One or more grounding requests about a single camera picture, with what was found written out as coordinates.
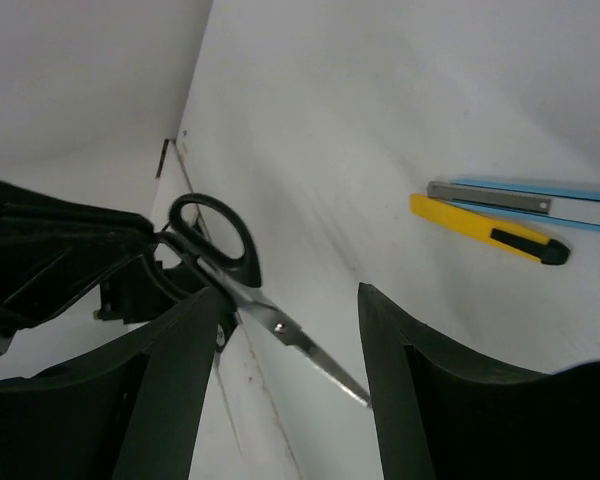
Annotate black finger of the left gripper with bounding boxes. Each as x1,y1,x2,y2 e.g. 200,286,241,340
0,180,155,355

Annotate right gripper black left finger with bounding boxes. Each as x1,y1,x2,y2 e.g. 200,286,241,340
0,289,220,479

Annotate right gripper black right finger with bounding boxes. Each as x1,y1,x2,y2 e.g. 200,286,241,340
357,284,600,479

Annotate black handled scissors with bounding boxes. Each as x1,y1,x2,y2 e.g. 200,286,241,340
168,193,371,408

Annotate light blue pen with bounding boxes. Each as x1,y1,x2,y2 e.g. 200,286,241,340
450,178,600,232

